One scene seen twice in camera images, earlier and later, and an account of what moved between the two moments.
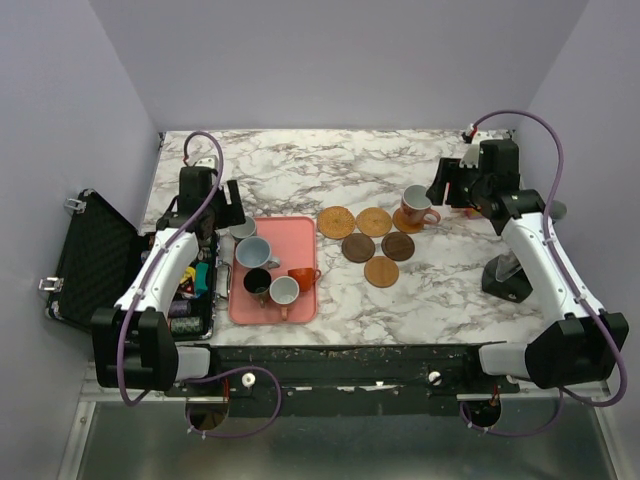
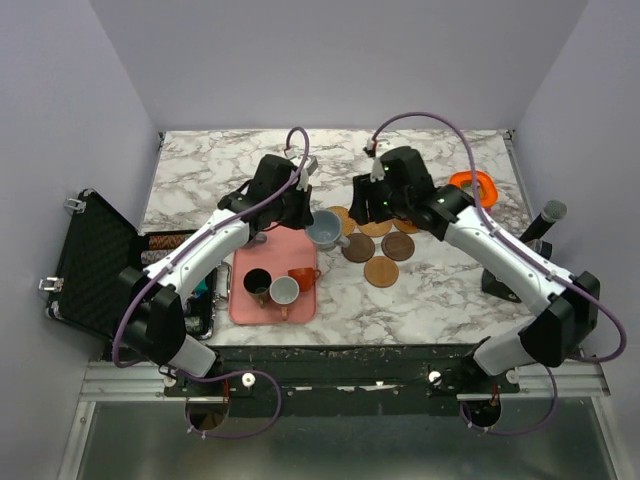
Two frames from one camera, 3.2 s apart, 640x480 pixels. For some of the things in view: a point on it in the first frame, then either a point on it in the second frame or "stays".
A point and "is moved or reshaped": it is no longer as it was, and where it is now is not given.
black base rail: x=352 y=380 stays
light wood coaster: x=381 y=271 stays
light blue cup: x=254 y=252 to x=325 y=231
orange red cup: x=305 y=277 stays
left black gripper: x=233 y=212 to x=304 y=216
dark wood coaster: x=358 y=248 stays
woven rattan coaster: x=374 y=222 stays
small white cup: x=245 y=230 is moved or reshaped
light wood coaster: x=403 y=226 stays
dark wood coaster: x=398 y=246 stays
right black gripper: x=451 y=182 to x=365 y=203
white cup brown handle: x=284 y=290 stays
